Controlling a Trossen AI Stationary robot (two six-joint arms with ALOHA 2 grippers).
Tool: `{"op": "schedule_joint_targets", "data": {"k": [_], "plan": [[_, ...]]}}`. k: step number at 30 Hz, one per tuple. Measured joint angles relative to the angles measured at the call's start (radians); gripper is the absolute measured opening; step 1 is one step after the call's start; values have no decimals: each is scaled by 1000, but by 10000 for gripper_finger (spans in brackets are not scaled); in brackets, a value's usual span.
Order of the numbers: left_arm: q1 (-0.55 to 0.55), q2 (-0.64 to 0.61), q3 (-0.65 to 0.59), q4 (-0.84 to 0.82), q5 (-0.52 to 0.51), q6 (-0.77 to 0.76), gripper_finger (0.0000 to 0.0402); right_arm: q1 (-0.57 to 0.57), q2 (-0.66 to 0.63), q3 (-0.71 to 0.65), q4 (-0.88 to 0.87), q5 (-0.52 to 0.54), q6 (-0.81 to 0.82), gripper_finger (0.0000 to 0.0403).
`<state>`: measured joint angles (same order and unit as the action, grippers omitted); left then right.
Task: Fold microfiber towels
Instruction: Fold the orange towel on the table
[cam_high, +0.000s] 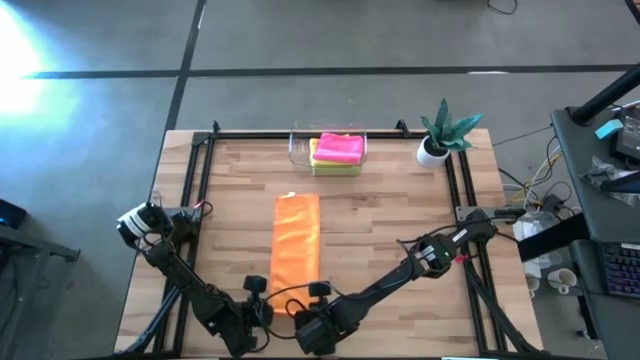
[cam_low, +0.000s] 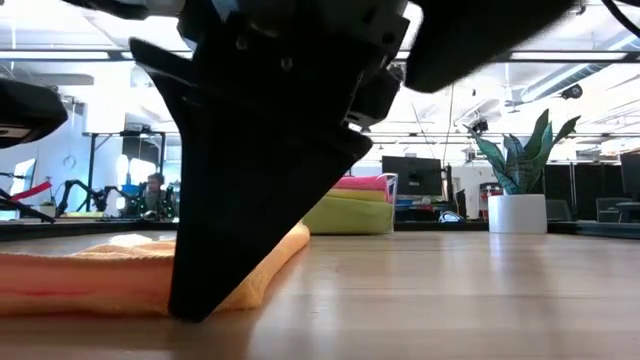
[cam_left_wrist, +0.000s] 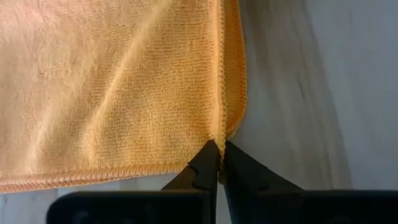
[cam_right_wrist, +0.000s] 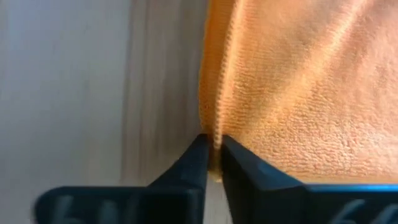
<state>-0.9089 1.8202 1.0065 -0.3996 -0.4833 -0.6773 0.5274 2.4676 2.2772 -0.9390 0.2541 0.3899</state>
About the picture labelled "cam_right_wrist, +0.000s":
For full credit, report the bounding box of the orange microfiber towel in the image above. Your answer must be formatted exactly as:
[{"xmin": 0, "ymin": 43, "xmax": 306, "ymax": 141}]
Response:
[{"xmin": 198, "ymin": 0, "xmax": 398, "ymax": 184}]

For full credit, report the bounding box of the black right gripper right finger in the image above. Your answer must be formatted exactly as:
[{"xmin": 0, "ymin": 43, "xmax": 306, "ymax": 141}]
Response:
[{"xmin": 220, "ymin": 134, "xmax": 398, "ymax": 224}]

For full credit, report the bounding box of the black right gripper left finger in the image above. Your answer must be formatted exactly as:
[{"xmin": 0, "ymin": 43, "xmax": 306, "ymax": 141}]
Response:
[{"xmin": 34, "ymin": 133, "xmax": 210, "ymax": 224}]

